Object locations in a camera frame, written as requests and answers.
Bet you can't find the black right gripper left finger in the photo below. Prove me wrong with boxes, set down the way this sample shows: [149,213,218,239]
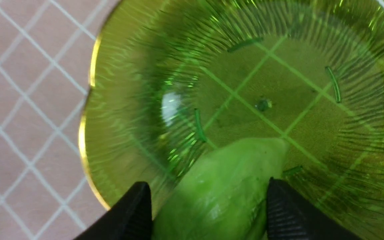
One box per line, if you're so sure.
[75,181,153,240]

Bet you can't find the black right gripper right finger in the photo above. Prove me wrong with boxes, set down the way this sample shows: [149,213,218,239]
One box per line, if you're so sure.
[266,177,360,240]

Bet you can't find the light green vegetable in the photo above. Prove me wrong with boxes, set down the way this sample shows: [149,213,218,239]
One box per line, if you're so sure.
[152,138,289,240]

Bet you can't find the green glass scalloped plate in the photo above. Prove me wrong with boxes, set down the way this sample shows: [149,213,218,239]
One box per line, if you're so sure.
[79,0,384,240]

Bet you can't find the pink checkered tablecloth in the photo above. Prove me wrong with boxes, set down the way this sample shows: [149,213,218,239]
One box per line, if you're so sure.
[0,0,116,240]

